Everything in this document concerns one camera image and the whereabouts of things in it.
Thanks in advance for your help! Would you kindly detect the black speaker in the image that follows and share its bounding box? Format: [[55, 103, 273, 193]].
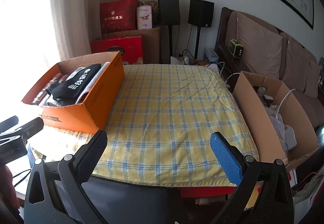
[[188, 0, 214, 28], [158, 0, 181, 26]]

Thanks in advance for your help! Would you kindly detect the beige sofa cushion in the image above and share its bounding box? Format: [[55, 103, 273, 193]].
[[279, 32, 321, 98], [225, 11, 283, 79]]

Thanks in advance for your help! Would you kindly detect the red Ferrero gift box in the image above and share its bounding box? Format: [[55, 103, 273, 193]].
[[90, 35, 143, 64]]

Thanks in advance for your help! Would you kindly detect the large brown carton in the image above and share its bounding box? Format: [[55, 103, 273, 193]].
[[102, 27, 161, 64]]

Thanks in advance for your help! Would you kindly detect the right black speaker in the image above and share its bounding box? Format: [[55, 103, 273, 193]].
[[188, 0, 214, 28]]

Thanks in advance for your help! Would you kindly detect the brown open cardboard box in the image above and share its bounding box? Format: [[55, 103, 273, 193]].
[[233, 71, 319, 171]]

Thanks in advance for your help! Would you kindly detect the red tea gift bag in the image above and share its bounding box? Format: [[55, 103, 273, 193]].
[[100, 0, 140, 34]]

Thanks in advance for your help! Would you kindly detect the left black speaker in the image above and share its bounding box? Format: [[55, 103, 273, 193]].
[[158, 0, 181, 26]]

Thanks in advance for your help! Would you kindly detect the black sock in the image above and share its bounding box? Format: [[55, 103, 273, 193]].
[[50, 64, 102, 101]]

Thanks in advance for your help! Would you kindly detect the pink tissue pack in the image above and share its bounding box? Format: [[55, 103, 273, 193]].
[[137, 5, 153, 30]]

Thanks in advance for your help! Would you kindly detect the white charging cable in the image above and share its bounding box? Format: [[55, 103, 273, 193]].
[[220, 62, 297, 121]]

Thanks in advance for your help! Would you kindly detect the green alarm clock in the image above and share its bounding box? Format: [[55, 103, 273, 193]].
[[228, 39, 244, 58]]

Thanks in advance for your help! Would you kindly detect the yellow plaid cushion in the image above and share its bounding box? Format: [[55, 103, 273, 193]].
[[32, 63, 259, 187]]

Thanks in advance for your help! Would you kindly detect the brown labelled plastic jar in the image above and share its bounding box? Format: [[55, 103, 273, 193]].
[[32, 73, 68, 106]]

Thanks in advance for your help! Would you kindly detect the orange cardboard box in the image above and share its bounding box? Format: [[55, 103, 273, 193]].
[[22, 52, 125, 133]]

